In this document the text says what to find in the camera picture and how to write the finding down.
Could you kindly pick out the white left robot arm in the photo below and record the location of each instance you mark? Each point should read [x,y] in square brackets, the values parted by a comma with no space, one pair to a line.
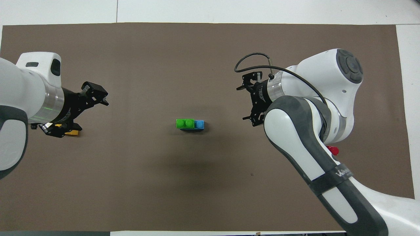
[19,85]

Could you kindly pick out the brown table mat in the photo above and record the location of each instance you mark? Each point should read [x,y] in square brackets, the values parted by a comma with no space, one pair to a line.
[197,183]

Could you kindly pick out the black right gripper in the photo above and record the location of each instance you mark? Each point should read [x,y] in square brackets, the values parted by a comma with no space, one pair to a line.
[261,93]

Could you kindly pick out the red one-stud toy block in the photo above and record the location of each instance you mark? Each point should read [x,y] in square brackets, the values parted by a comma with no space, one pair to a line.
[333,150]

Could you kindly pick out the blue three-stud toy block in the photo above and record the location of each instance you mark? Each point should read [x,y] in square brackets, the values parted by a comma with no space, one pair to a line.
[198,125]

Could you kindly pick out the yellow two-stud toy block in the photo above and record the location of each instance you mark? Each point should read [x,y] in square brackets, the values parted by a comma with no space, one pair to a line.
[72,133]

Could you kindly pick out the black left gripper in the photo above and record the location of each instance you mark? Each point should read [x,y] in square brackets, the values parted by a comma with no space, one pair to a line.
[72,105]

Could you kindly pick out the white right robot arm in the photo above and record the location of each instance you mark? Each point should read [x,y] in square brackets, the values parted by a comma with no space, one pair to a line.
[305,131]

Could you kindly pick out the green two-stud toy block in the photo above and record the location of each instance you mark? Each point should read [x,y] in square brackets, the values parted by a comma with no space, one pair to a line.
[184,123]

